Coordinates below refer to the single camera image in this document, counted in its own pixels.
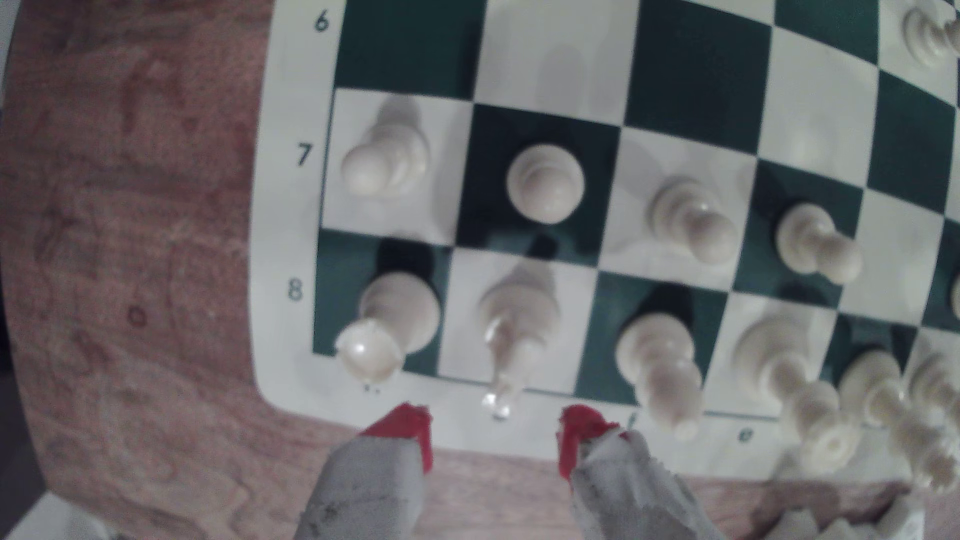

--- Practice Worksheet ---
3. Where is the grey red-tipped gripper finger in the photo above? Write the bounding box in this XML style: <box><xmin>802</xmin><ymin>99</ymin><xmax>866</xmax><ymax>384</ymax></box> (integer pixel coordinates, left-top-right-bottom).
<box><xmin>294</xmin><ymin>402</ymin><xmax>435</xmax><ymax>540</ymax></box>
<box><xmin>558</xmin><ymin>405</ymin><xmax>725</xmax><ymax>540</ymax></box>

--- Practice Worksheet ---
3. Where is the white knight chess piece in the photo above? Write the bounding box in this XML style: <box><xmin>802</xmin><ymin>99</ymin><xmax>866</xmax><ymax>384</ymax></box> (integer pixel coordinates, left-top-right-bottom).
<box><xmin>477</xmin><ymin>262</ymin><xmax>562</xmax><ymax>421</ymax></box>

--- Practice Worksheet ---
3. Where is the white bishop chess piece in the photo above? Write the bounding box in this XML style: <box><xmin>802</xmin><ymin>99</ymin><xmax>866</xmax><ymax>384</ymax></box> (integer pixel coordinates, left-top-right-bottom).
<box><xmin>909</xmin><ymin>352</ymin><xmax>960</xmax><ymax>429</ymax></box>
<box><xmin>615</xmin><ymin>311</ymin><xmax>706</xmax><ymax>444</ymax></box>

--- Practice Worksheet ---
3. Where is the white rook chess piece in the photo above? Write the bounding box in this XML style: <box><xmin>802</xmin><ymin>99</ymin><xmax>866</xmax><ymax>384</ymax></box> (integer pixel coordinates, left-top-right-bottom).
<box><xmin>333</xmin><ymin>270</ymin><xmax>442</xmax><ymax>385</ymax></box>

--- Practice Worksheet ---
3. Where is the white king chess piece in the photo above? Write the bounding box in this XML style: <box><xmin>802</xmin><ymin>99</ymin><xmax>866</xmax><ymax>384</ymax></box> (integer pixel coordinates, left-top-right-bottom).
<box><xmin>731</xmin><ymin>315</ymin><xmax>864</xmax><ymax>477</ymax></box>

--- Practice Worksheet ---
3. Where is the white queen chess piece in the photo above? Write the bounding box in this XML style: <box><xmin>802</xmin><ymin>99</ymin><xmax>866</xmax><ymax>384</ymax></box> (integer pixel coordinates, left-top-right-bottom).
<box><xmin>837</xmin><ymin>348</ymin><xmax>960</xmax><ymax>496</ymax></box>

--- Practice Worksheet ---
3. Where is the green white chess board mat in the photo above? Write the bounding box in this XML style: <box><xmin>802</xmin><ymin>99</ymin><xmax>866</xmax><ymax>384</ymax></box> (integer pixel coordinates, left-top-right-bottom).
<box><xmin>247</xmin><ymin>0</ymin><xmax>960</xmax><ymax>481</ymax></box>

